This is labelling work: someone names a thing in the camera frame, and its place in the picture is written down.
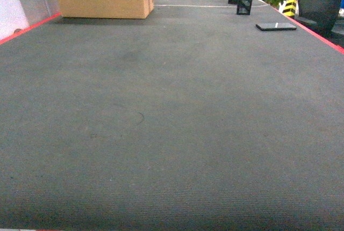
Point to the black smartphone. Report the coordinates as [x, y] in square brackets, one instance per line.
[276, 26]

